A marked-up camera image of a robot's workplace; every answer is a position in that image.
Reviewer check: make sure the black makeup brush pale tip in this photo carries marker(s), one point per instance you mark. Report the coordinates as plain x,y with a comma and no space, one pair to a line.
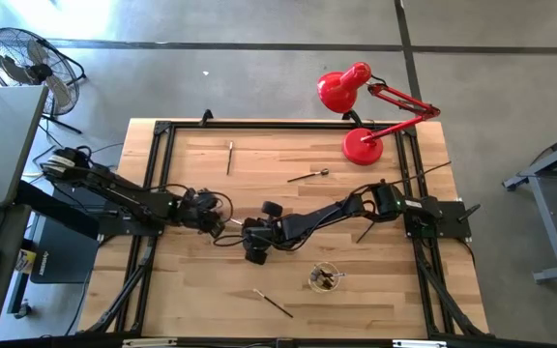
273,303

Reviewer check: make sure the thin black makeup brush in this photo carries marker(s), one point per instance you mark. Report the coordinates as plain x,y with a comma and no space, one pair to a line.
326,281

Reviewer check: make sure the large fluffy powder brush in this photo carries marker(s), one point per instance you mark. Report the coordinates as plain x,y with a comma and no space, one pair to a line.
315,276

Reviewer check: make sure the black floor fan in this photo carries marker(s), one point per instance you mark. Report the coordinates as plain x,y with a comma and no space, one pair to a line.
32,72

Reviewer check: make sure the black box white logo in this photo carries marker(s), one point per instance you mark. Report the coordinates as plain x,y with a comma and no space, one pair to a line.
66,261

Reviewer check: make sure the black desk foot beam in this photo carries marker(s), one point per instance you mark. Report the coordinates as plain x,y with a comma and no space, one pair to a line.
56,210

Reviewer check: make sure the black makeup brush dark head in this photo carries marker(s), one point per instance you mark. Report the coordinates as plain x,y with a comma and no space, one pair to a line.
307,176

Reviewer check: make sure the red desk lamp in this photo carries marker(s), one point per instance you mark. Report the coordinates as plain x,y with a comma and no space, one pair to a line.
360,150

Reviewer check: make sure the black aluminium table frame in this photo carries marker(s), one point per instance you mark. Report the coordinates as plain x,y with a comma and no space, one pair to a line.
283,125

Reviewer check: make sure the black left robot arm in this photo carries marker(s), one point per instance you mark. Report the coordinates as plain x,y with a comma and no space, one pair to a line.
124,193

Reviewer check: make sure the black desk caster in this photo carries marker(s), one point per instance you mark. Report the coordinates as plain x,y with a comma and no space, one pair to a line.
23,309

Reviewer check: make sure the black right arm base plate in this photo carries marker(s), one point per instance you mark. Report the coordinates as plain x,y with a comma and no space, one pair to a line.
452,227

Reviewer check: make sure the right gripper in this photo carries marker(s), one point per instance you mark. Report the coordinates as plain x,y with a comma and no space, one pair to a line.
261,234

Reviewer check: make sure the grey metal table frame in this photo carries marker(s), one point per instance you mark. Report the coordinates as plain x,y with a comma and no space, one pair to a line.
547,220

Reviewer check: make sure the black makeup brush silver ferrule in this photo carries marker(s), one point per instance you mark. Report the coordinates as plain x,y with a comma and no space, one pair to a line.
339,275
234,221

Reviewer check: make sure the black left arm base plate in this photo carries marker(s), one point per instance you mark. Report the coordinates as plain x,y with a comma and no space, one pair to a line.
114,228

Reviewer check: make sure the yellow white card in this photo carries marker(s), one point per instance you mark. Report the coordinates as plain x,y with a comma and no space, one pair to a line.
26,261

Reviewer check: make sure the silver aluminium bar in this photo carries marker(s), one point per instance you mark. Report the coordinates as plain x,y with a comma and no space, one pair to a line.
148,343
419,343

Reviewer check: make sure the small thin makeup brush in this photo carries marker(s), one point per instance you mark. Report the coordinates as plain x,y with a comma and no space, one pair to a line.
229,159

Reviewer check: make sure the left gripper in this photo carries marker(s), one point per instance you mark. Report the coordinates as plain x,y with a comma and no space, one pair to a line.
201,210

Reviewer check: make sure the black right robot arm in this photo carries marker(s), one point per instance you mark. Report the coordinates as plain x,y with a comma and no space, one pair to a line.
322,217

